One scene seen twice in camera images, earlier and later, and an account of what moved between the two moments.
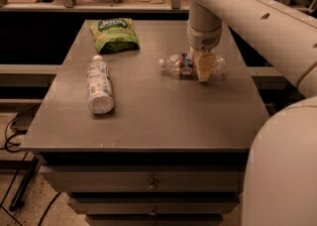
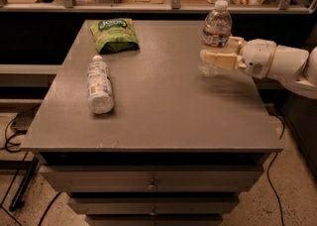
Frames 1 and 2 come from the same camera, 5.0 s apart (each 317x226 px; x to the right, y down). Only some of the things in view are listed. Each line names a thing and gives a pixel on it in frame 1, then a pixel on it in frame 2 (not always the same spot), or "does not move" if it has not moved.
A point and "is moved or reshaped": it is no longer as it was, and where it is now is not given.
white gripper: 204,41 -> 259,57
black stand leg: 18,199 does not move
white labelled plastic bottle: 100,96 does not move
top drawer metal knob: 153,186 does not move
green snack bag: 115,35 does not move
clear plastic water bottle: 186,64 is moved or reshaped
